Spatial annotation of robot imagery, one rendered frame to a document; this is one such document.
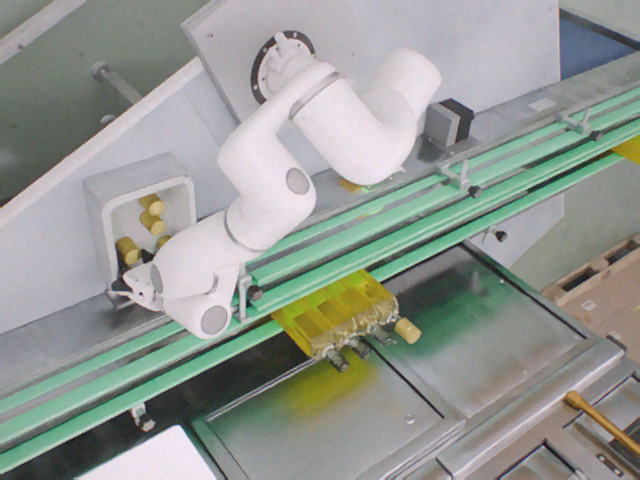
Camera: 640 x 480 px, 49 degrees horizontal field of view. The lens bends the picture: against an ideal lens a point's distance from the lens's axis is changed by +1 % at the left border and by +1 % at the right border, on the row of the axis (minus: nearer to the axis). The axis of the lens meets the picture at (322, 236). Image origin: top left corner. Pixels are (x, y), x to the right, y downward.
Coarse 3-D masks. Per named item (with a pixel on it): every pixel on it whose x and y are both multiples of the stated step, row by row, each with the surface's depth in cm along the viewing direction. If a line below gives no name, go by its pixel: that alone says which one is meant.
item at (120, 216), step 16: (144, 192) 122; (160, 192) 134; (176, 192) 133; (192, 192) 129; (112, 208) 120; (128, 208) 131; (176, 208) 136; (192, 208) 131; (112, 224) 131; (128, 224) 133; (176, 224) 139; (192, 224) 134; (112, 240) 124; (144, 240) 138; (112, 256) 126; (112, 272) 128
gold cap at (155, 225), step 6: (144, 210) 134; (144, 216) 133; (150, 216) 133; (156, 216) 133; (144, 222) 133; (150, 222) 132; (156, 222) 131; (162, 222) 132; (150, 228) 131; (156, 228) 132; (162, 228) 133; (156, 234) 133
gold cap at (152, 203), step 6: (138, 198) 131; (144, 198) 130; (150, 198) 129; (156, 198) 130; (144, 204) 130; (150, 204) 129; (156, 204) 129; (162, 204) 130; (150, 210) 129; (156, 210) 130; (162, 210) 131
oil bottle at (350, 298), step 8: (344, 280) 153; (328, 288) 151; (336, 288) 151; (344, 288) 151; (352, 288) 151; (336, 296) 149; (344, 296) 149; (352, 296) 149; (360, 296) 149; (344, 304) 147; (352, 304) 147; (360, 304) 147; (368, 304) 148; (352, 312) 146; (360, 312) 146; (368, 312) 146; (376, 312) 146; (360, 320) 145; (368, 320) 145; (376, 320) 146; (360, 328) 146
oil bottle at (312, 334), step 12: (300, 300) 147; (276, 312) 147; (288, 312) 144; (300, 312) 145; (312, 312) 145; (288, 324) 145; (300, 324) 142; (312, 324) 142; (324, 324) 142; (300, 336) 142; (312, 336) 140; (324, 336) 140; (312, 348) 140; (324, 348) 139
